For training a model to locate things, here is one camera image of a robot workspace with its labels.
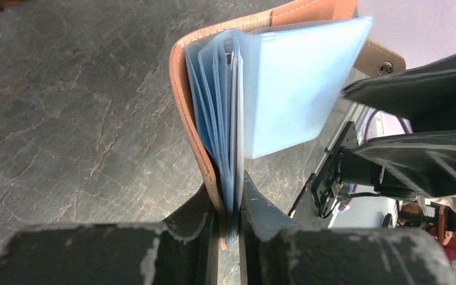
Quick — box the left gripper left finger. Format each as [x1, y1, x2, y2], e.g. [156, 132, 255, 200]
[161, 185, 219, 284]

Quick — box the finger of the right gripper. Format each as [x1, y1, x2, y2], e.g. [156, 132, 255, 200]
[343, 54, 456, 132]
[340, 131, 456, 198]

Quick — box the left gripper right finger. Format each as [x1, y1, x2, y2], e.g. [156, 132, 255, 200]
[239, 172, 303, 284]

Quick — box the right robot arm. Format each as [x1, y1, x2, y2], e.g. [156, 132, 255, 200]
[290, 54, 456, 219]

